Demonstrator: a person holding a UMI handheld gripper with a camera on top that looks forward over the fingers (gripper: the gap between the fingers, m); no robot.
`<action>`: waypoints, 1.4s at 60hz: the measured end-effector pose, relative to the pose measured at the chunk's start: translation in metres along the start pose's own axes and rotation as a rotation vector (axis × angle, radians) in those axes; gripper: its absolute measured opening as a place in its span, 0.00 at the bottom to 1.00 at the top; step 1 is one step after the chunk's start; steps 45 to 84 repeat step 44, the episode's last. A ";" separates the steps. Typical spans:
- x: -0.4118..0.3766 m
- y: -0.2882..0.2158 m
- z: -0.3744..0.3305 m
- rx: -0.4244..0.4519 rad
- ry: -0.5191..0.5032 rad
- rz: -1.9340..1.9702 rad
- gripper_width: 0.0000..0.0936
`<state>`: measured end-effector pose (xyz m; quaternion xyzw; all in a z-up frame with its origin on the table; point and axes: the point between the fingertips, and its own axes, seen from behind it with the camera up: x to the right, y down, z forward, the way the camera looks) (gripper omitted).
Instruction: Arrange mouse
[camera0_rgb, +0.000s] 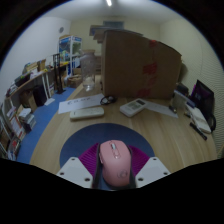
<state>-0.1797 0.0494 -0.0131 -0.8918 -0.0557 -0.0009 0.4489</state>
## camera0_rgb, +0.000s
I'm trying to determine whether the black office chair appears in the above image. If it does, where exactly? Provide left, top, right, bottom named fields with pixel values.
left=193, top=79, right=218, bottom=133

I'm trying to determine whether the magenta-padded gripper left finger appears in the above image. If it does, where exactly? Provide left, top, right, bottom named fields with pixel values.
left=56, top=143, right=101, bottom=190

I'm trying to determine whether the blue mouse pad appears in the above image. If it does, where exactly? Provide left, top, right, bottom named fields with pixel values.
left=59, top=122, right=156, bottom=191

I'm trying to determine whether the black metal rack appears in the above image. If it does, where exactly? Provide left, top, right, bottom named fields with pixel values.
left=52, top=53, right=67, bottom=95

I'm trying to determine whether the grey door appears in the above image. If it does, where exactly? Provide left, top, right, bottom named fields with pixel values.
left=102, top=20, right=125, bottom=29

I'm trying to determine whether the blue white cabinet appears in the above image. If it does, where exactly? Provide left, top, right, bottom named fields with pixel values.
left=58, top=35, right=83, bottom=78

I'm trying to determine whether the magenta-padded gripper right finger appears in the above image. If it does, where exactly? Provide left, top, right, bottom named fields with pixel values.
left=126, top=144, right=172, bottom=189

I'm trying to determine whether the clear water jug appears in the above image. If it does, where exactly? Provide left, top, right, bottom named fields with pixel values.
left=79, top=49, right=98, bottom=92

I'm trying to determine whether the white paper sheet with writing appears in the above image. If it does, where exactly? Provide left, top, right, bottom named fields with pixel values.
left=57, top=93, right=105, bottom=115

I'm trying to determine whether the clear plastic container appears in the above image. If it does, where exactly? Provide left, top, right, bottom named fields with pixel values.
left=172, top=89, right=188, bottom=110

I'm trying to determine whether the cluttered shelf unit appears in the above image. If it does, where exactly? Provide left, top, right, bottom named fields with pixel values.
left=0, top=58, right=56, bottom=161

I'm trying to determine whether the white remote control with buttons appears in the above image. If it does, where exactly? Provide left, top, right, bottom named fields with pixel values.
left=119, top=97, right=148, bottom=118

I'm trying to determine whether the pink computer mouse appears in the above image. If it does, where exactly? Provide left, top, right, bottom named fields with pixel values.
left=98, top=139, right=132, bottom=188

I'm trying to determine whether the large cardboard box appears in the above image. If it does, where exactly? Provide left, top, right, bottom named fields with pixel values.
left=100, top=29, right=183, bottom=100

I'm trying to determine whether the black coiled cord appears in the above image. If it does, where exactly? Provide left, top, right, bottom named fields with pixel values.
left=99, top=95, right=117, bottom=106

